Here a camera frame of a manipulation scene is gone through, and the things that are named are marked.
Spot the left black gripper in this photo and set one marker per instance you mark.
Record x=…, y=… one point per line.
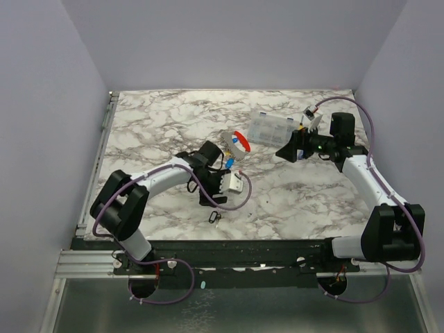
x=205, y=200

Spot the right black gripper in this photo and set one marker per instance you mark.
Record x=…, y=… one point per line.
x=300, y=144

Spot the black key tag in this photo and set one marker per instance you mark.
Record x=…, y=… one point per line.
x=214, y=218

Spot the blue key tag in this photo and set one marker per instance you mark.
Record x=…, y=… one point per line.
x=229, y=163

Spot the metal key organizer red handle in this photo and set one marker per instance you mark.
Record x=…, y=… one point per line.
x=236, y=144

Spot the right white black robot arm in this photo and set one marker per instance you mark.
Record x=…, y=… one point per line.
x=394, y=226

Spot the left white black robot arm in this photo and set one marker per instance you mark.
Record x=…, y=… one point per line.
x=120, y=205

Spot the clear plastic organizer box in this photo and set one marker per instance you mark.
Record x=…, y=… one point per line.
x=270, y=130

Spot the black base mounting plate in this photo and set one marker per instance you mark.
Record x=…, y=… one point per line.
x=224, y=264

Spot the yellow handled screwdriver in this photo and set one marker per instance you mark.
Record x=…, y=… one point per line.
x=301, y=125

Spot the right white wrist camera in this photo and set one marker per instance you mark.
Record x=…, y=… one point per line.
x=314, y=116

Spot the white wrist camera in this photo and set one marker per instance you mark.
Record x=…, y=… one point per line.
x=231, y=182
x=314, y=116

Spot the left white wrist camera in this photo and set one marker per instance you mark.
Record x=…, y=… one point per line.
x=231, y=182

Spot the aluminium left side rail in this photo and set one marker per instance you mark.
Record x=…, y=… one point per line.
x=94, y=178

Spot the aluminium rail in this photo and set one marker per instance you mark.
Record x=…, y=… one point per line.
x=94, y=178
x=97, y=264

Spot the aluminium front rail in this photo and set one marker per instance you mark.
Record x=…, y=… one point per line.
x=97, y=264

